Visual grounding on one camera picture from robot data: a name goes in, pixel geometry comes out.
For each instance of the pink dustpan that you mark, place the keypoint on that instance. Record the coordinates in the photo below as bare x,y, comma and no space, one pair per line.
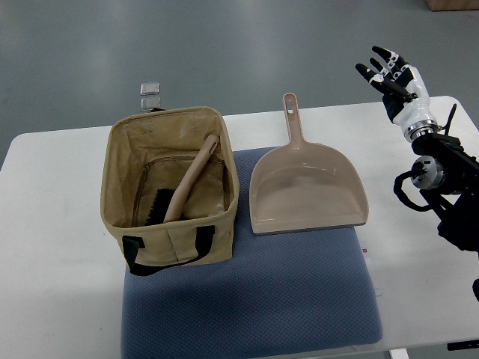
303,185

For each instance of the blue cushion mat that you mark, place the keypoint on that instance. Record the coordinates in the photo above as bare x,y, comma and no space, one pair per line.
279,294

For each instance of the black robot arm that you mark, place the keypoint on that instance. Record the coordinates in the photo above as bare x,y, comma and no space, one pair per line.
443,179

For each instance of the black table control panel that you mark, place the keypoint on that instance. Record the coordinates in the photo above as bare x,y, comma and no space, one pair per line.
463,345

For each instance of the cardboard box corner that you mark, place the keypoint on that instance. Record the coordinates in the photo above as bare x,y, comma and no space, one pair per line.
452,5

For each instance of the pink hand broom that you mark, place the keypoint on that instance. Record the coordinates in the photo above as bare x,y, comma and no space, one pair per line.
183,190

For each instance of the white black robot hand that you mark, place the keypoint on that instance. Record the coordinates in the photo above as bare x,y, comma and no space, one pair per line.
404,94

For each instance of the yellow fabric bag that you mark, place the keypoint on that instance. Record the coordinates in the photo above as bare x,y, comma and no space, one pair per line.
147,156

